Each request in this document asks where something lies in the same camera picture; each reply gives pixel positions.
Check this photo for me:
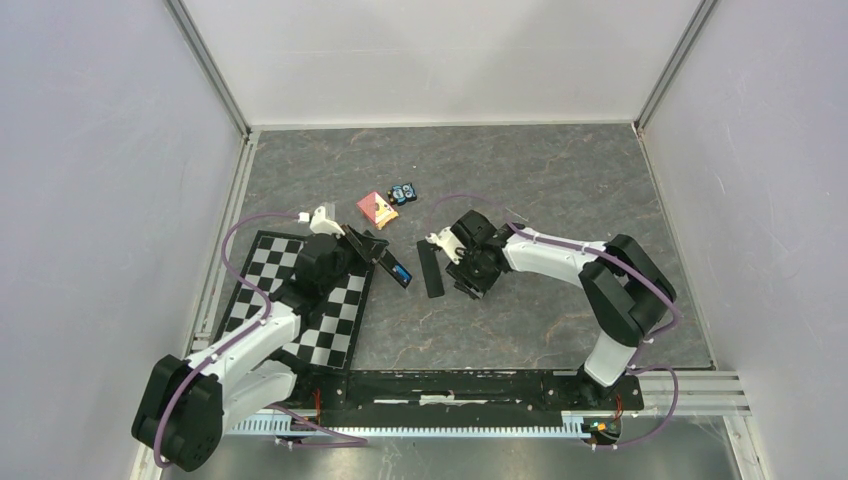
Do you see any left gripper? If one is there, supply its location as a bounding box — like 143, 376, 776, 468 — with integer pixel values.
321, 223, 388, 295

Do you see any black remote control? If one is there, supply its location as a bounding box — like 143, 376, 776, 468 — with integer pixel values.
378, 250, 412, 289

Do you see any blue battery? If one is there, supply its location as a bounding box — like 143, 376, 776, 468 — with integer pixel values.
394, 265, 411, 281

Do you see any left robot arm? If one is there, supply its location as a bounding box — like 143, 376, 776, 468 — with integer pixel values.
131, 225, 391, 471

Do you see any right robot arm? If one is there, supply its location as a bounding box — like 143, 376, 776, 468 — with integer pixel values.
425, 210, 679, 408

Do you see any red yellow small box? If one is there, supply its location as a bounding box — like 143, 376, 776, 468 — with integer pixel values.
356, 191, 399, 230

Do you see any checkerboard calibration board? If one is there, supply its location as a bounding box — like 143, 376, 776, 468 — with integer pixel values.
240, 230, 375, 372

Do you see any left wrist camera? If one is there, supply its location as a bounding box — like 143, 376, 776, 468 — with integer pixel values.
297, 203, 345, 237

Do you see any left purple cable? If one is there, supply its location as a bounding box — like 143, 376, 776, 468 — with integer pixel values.
152, 211, 306, 470

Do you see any purple cable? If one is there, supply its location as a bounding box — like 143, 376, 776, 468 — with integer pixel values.
425, 193, 682, 452
152, 211, 306, 470

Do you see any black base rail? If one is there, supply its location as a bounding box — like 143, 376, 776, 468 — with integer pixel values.
281, 369, 645, 429

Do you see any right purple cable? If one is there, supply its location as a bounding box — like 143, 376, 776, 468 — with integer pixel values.
425, 193, 682, 452

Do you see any white cable comb strip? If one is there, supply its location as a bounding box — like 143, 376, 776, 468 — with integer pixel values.
226, 410, 621, 440

